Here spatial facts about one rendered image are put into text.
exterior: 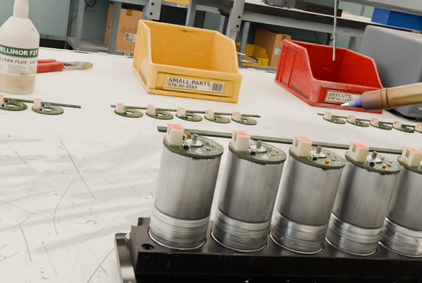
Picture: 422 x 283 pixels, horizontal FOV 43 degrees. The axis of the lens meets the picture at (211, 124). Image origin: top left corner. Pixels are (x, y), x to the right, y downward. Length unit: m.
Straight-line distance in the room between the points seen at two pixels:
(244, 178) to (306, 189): 0.03
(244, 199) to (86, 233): 0.09
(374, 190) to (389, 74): 0.48
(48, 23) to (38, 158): 4.37
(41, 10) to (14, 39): 4.22
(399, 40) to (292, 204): 0.50
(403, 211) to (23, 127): 0.26
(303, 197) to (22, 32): 0.31
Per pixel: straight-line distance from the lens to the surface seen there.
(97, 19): 4.77
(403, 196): 0.26
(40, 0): 4.69
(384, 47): 0.75
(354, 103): 0.23
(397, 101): 0.22
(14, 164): 0.34
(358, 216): 0.25
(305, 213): 0.24
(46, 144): 0.38
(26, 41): 0.48
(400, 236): 0.27
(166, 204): 0.22
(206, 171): 0.21
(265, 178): 0.22
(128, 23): 4.40
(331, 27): 3.20
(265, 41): 5.06
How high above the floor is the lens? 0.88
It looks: 16 degrees down
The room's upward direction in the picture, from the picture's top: 11 degrees clockwise
